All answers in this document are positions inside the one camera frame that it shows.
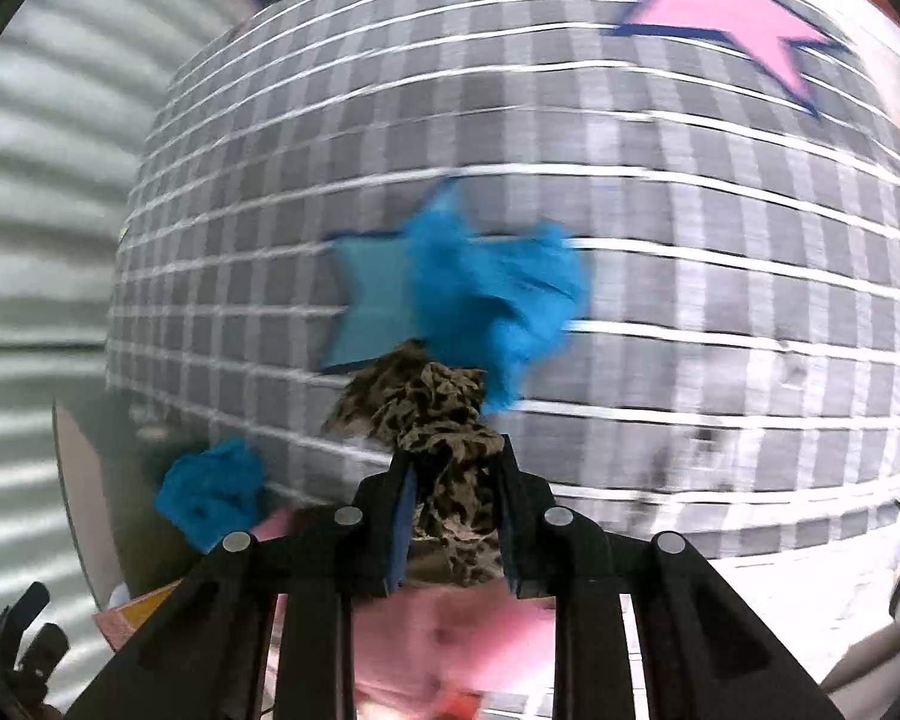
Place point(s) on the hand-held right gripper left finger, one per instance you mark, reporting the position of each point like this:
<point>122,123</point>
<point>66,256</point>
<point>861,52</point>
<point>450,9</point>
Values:
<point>400,532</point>

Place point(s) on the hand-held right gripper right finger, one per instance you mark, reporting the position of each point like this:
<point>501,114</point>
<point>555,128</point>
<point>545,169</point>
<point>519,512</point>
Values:
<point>516,532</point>

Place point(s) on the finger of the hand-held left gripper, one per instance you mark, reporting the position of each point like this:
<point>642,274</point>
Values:
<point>28,607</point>
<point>49,649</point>

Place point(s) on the leopard print cloth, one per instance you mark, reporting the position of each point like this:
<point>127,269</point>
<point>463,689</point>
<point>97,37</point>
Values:
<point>435,420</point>

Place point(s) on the small blue cloth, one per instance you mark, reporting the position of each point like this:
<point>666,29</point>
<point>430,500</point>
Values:
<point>210,491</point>

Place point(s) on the large blue cloth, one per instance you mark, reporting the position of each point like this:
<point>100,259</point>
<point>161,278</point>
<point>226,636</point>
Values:
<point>495,292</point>

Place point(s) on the grey checkered star blanket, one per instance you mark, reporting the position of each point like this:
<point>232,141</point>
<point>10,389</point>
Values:
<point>645,277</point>

